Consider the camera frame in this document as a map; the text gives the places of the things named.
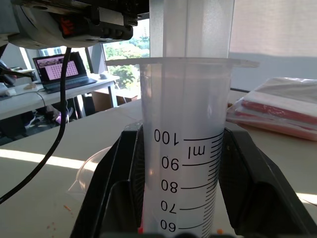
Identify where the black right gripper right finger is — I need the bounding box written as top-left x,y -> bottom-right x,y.
219,122 -> 317,238

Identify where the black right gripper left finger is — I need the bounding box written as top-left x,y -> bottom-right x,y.
70,121 -> 146,238

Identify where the white office desk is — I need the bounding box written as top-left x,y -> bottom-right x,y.
0,73 -> 121,121

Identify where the white roller window blind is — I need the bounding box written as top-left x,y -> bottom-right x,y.
229,0 -> 317,57

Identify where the clear plastic cup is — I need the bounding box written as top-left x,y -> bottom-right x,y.
68,146 -> 112,199

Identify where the clear bag with red items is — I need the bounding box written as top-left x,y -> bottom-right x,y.
226,77 -> 317,142

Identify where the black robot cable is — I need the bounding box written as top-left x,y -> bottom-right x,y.
0,46 -> 72,204

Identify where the clear plastic measuring cylinder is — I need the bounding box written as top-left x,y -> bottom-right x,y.
105,0 -> 261,238

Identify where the black open laptop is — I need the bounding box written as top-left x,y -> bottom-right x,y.
33,52 -> 98,94

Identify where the brown cardboard box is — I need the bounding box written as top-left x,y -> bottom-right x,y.
92,89 -> 138,110

